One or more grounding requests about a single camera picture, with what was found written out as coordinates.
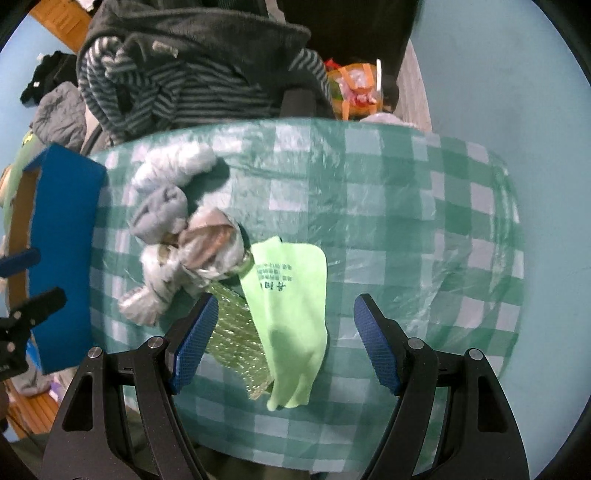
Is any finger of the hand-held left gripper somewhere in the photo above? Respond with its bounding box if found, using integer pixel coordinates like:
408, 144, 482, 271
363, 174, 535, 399
8, 287, 68, 329
0, 248, 41, 278

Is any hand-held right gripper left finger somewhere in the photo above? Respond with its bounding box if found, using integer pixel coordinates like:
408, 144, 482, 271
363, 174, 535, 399
44, 293, 220, 480

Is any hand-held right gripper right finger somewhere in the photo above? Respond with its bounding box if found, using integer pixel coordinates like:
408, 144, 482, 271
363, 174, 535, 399
353, 293, 529, 480

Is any green bubble wrap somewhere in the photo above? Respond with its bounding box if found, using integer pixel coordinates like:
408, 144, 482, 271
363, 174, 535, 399
203, 281, 275, 400

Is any blue cardboard box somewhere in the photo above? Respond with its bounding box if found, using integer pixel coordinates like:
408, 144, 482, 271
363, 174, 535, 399
4, 142, 108, 374

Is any grey-white plastic wrapper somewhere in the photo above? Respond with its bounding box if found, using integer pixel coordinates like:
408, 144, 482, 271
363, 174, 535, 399
119, 242, 185, 326

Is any printed plastic bag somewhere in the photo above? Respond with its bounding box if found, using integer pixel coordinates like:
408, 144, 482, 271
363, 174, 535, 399
178, 208, 252, 296

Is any grey sock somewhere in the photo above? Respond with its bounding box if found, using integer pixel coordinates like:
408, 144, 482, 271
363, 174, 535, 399
128, 185, 190, 244

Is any green cloth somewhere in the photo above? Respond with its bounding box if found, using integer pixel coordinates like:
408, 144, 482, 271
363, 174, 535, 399
0, 130, 49, 236

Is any green checked tablecloth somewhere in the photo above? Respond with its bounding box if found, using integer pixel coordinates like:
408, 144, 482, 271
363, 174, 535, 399
90, 117, 527, 474

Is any grey padded jacket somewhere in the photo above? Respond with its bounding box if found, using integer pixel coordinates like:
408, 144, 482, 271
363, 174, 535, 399
30, 82, 88, 148

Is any black garment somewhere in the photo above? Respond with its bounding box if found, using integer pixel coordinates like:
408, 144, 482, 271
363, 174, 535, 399
19, 51, 79, 108

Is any white cloth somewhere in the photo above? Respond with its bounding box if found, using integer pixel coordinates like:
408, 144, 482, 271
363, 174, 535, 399
360, 112, 416, 127

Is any wooden furniture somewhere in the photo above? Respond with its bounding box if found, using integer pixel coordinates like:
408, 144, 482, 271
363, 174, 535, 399
30, 0, 93, 54

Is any black office chair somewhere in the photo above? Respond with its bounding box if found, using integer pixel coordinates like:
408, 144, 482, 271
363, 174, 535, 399
279, 90, 333, 120

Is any striped white fabric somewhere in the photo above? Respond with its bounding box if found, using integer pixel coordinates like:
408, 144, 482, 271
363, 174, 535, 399
394, 39, 432, 132

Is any grey striped hoodie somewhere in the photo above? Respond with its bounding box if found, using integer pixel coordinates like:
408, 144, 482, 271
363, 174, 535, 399
76, 0, 333, 144

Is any orange plastic bag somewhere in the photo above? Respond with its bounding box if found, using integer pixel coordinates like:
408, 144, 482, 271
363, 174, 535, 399
325, 62, 384, 121

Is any dark curtain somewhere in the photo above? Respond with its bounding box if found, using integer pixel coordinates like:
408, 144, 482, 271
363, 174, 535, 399
305, 0, 419, 110

